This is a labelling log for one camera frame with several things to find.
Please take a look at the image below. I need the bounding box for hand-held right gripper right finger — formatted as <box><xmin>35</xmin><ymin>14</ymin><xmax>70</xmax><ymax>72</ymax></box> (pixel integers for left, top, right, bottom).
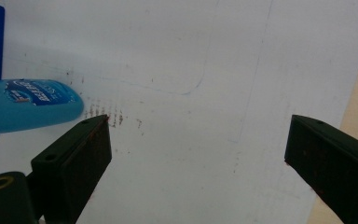
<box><xmin>283</xmin><ymin>114</ymin><xmax>358</xmax><ymax>224</ymax></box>

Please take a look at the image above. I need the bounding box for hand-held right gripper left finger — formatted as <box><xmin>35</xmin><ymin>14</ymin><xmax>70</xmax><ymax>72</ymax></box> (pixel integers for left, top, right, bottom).
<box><xmin>31</xmin><ymin>114</ymin><xmax>113</xmax><ymax>224</ymax></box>

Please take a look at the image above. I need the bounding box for light blue plastic bottle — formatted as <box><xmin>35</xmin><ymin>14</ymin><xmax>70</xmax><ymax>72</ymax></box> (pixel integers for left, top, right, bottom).
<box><xmin>0</xmin><ymin>78</ymin><xmax>85</xmax><ymax>137</ymax></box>

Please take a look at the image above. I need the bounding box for white table mat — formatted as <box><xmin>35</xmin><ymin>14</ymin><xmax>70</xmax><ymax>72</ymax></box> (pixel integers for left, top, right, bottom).
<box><xmin>0</xmin><ymin>0</ymin><xmax>358</xmax><ymax>224</ymax></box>

